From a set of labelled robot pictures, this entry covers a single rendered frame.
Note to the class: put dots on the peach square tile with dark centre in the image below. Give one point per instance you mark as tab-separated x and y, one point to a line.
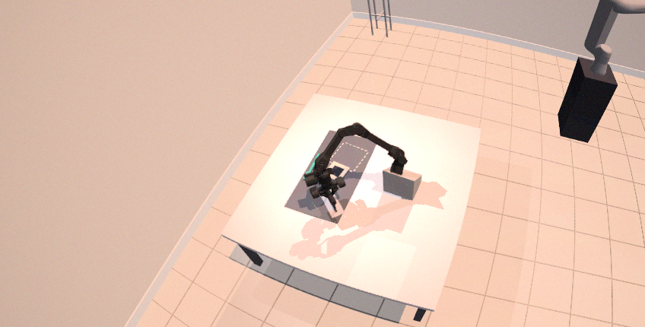
339	170

